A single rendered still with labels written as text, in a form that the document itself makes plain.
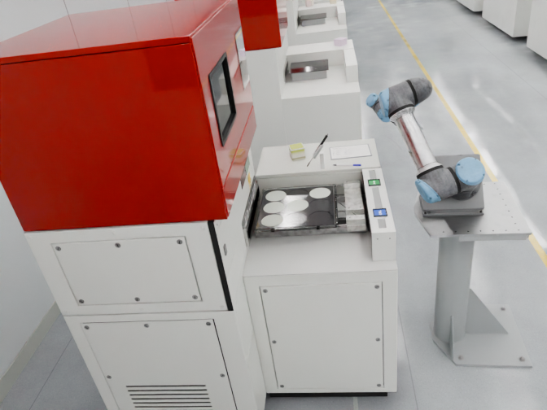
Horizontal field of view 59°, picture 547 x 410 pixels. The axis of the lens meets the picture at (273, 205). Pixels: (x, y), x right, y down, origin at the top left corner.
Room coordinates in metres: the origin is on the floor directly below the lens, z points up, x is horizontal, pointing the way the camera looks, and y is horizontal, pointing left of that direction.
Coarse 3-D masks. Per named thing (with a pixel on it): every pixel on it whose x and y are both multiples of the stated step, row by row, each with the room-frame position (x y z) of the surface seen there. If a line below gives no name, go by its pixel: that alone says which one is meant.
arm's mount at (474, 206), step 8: (440, 160) 1.93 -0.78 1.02; (448, 160) 1.92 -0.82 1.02; (456, 160) 1.91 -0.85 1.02; (480, 184) 1.81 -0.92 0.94; (480, 192) 1.79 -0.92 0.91; (424, 200) 1.82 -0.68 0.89; (448, 200) 1.80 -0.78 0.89; (456, 200) 1.79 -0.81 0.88; (464, 200) 1.78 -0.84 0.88; (472, 200) 1.77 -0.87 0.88; (480, 200) 1.76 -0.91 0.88; (424, 208) 1.80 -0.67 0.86; (432, 208) 1.79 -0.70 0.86; (440, 208) 1.78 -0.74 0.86; (448, 208) 1.77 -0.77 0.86; (456, 208) 1.76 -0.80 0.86; (464, 208) 1.76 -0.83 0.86; (472, 208) 1.75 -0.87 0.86; (480, 208) 1.74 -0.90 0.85
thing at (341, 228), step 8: (256, 232) 1.82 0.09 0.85; (264, 232) 1.81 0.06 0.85; (280, 232) 1.80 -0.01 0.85; (288, 232) 1.80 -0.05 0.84; (296, 232) 1.79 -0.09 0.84; (304, 232) 1.78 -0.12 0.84; (312, 232) 1.78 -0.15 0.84; (320, 232) 1.77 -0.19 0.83; (328, 232) 1.77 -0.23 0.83; (336, 232) 1.76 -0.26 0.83; (344, 232) 1.76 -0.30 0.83; (352, 232) 1.75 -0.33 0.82; (360, 232) 1.74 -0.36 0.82
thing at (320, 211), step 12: (264, 192) 2.09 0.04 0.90; (288, 192) 2.06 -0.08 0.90; (300, 192) 2.04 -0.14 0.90; (264, 204) 1.97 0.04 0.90; (312, 204) 1.91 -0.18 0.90; (324, 204) 1.90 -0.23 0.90; (264, 216) 1.87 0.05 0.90; (288, 216) 1.84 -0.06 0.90; (300, 216) 1.82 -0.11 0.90; (312, 216) 1.81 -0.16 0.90; (324, 216) 1.79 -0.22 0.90; (264, 228) 1.77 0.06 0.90
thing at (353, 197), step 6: (348, 192) 2.01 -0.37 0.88; (354, 192) 2.00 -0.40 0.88; (360, 192) 1.99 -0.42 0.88; (348, 198) 1.95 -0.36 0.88; (354, 198) 1.94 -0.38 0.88; (360, 198) 1.93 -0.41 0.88; (348, 204) 1.89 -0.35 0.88; (354, 204) 1.89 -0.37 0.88; (360, 204) 1.88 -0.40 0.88; (348, 228) 1.72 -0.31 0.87; (354, 228) 1.71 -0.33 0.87; (360, 228) 1.71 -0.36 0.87
